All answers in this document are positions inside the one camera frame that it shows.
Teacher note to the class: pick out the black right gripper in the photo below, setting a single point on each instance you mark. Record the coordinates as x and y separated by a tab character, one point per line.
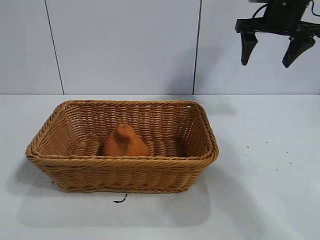
282	17

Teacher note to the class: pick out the brown woven wicker basket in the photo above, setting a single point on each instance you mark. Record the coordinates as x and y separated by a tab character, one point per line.
125	172

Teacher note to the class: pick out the short black thread piece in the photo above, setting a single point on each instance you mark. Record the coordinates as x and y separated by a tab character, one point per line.
121	200

